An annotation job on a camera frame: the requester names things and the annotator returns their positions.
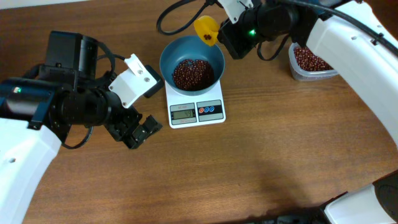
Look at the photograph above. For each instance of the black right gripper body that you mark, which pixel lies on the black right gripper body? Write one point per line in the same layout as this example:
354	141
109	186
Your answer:
230	38

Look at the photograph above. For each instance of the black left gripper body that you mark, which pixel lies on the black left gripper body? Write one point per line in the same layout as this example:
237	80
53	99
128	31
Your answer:
125	127

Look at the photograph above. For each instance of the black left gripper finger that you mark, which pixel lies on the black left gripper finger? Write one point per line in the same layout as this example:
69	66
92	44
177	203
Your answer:
134	140
149	127

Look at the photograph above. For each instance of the yellow measuring scoop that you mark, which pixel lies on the yellow measuring scoop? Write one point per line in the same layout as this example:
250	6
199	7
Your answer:
206	25

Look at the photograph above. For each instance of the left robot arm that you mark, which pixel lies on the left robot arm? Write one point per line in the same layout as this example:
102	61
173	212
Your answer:
39	109

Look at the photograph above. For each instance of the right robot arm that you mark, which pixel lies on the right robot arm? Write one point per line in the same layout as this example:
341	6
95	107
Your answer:
348	36

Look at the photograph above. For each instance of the white digital kitchen scale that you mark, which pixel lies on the white digital kitchen scale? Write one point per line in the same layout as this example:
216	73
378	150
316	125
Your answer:
190	111

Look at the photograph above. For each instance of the teal bowl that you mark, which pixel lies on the teal bowl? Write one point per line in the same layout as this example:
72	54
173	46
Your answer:
190	47

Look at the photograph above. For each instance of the red beans in bowl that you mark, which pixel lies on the red beans in bowl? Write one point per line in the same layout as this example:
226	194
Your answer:
193	75

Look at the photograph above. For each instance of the red beans in container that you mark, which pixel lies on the red beans in container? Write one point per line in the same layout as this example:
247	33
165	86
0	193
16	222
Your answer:
308	61

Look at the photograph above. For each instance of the clear plastic container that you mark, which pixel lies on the clear plastic container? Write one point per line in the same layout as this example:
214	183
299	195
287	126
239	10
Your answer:
303	75

